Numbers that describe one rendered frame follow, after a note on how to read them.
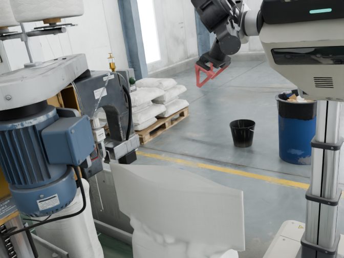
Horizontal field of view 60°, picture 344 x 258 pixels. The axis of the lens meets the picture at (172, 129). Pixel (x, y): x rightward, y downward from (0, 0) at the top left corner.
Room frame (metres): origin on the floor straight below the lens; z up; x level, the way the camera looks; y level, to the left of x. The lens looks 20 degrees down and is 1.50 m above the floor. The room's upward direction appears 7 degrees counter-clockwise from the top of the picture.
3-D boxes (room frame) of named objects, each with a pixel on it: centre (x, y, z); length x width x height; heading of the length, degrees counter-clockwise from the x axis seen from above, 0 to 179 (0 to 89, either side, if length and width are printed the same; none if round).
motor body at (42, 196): (0.68, 0.34, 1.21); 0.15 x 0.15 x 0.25
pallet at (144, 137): (4.30, 0.38, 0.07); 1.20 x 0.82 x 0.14; 145
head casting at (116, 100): (1.14, 0.34, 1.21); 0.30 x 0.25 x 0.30; 53
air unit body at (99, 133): (0.95, 0.25, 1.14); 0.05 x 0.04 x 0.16; 143
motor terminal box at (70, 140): (0.66, 0.24, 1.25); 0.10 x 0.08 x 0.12; 168
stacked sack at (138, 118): (3.94, 0.38, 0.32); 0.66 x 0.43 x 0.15; 145
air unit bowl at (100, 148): (0.95, 0.25, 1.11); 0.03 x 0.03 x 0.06
